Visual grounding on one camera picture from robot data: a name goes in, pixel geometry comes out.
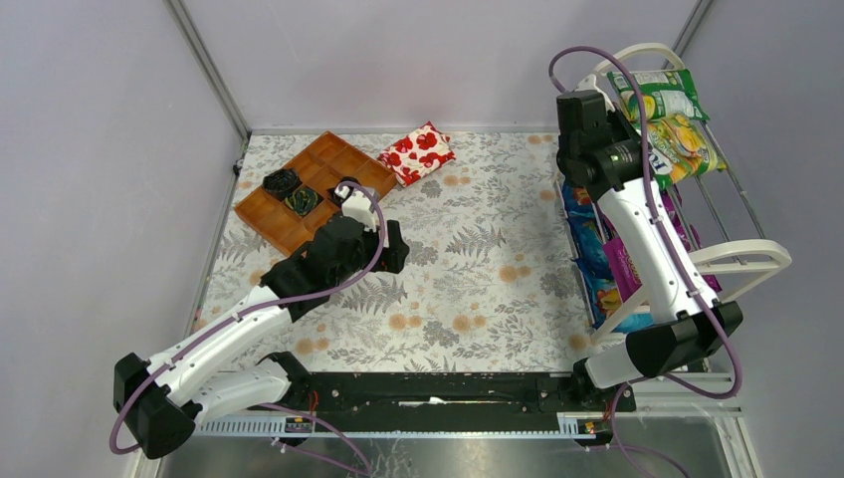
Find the purple candy bag front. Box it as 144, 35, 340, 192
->
661, 186, 700, 251

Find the purple candy bag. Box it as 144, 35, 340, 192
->
661, 186, 700, 251
602, 237, 642, 301

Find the green candy bag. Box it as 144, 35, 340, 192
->
607, 69, 710, 122
647, 113, 727, 191

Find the purple candy bag top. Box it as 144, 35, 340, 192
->
602, 237, 642, 301

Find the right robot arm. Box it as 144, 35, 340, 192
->
556, 91, 743, 389

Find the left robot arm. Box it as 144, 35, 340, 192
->
109, 214, 409, 459

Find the upper blue candy bag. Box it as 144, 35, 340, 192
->
560, 183, 598, 220

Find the blue candy bag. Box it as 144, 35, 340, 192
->
560, 183, 598, 220
567, 213, 624, 330

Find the lower blue candy bag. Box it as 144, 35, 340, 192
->
567, 213, 624, 330

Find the white metal shelf rack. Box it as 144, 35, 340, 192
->
588, 43, 792, 345

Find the black orange rolled cloth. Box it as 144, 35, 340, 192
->
327, 176, 360, 207

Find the black yellow rolled cloth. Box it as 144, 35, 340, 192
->
283, 185, 323, 218

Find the wooden compartment tray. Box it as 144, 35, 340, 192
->
235, 131, 397, 255

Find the red floral folded cloth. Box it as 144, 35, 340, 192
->
376, 121, 456, 187

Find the black rolled cloth left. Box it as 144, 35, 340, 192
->
262, 168, 302, 201

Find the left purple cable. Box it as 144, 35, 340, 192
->
108, 182, 389, 456

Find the purple cable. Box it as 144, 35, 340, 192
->
548, 44, 745, 423
108, 182, 389, 456

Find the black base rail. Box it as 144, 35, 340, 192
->
269, 353, 637, 433

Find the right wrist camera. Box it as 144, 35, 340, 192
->
575, 74, 606, 96

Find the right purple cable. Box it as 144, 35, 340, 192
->
548, 44, 745, 423

